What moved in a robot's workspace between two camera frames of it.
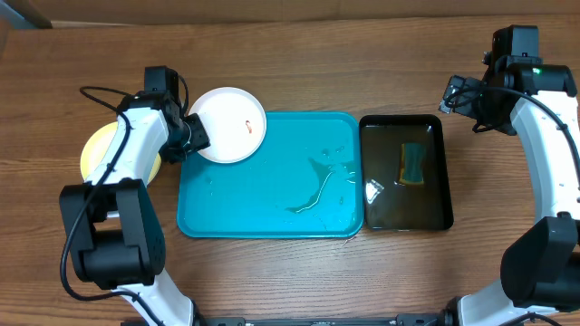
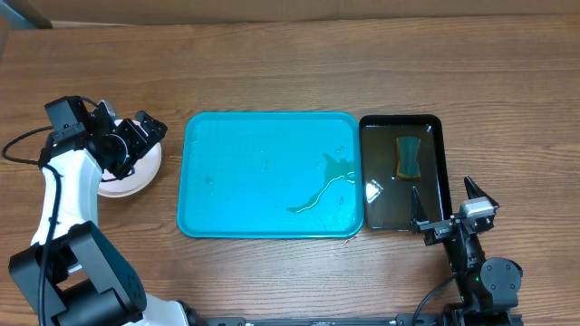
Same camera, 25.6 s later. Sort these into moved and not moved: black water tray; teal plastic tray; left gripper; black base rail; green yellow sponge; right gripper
Moved: green yellow sponge; left gripper; right gripper
Not moved: black base rail; teal plastic tray; black water tray
